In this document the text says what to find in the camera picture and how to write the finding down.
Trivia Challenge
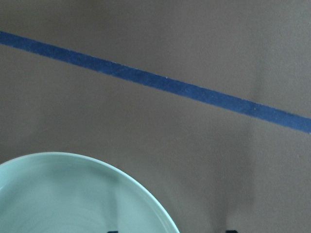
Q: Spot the pale green round plate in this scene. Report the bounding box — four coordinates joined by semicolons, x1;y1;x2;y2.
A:
0;152;178;233

